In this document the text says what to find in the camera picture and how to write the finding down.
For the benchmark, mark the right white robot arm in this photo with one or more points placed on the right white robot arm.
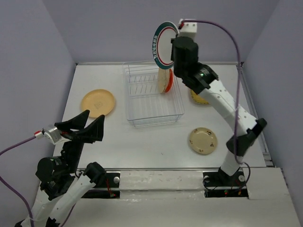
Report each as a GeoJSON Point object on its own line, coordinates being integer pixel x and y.
{"type": "Point", "coordinates": [203, 80]}

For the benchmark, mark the small cream plate with flowers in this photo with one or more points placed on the small cream plate with flowers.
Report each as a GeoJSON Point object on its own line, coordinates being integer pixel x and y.
{"type": "Point", "coordinates": [202, 141]}

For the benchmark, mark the yellow green bamboo-pattern plate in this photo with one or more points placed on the yellow green bamboo-pattern plate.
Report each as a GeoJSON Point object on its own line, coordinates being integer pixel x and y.
{"type": "Point", "coordinates": [197, 99]}

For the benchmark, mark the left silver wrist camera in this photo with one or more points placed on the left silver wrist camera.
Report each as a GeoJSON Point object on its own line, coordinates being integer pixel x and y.
{"type": "Point", "coordinates": [52, 134]}

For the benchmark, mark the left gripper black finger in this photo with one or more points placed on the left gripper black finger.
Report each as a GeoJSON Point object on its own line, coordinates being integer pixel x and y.
{"type": "Point", "coordinates": [92, 133]}
{"type": "Point", "coordinates": [76, 123]}

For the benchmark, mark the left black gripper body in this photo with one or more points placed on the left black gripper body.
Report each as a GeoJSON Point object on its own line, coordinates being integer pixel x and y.
{"type": "Point", "coordinates": [73, 150]}

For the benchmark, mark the white wire dish rack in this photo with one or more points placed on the white wire dish rack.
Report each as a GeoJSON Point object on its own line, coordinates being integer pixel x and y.
{"type": "Point", "coordinates": [144, 104]}

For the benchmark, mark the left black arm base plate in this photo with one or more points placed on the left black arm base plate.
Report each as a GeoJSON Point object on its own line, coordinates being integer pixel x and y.
{"type": "Point", "coordinates": [107, 189]}

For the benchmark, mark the white plate with green rim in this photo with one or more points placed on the white plate with green rim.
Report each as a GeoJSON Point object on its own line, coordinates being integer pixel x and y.
{"type": "Point", "coordinates": [162, 46]}

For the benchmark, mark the cream plate with leaf pattern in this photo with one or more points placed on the cream plate with leaf pattern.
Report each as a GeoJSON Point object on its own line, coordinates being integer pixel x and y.
{"type": "Point", "coordinates": [161, 80]}

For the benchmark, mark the plain yellow round plate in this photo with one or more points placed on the plain yellow round plate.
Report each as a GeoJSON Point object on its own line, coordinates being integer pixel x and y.
{"type": "Point", "coordinates": [98, 102]}

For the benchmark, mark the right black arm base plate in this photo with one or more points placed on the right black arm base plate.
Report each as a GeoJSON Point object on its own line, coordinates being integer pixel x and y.
{"type": "Point", "coordinates": [226, 187]}

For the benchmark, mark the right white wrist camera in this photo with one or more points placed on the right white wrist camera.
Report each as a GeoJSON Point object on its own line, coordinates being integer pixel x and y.
{"type": "Point", "coordinates": [187, 29]}

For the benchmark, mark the orange round plate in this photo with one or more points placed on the orange round plate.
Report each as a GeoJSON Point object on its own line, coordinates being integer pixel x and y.
{"type": "Point", "coordinates": [169, 80]}

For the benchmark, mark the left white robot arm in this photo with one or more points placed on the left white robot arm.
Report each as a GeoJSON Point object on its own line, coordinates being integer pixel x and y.
{"type": "Point", "coordinates": [60, 189]}

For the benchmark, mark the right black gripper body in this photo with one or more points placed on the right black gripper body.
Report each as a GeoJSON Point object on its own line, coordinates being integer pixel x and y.
{"type": "Point", "coordinates": [178, 69]}

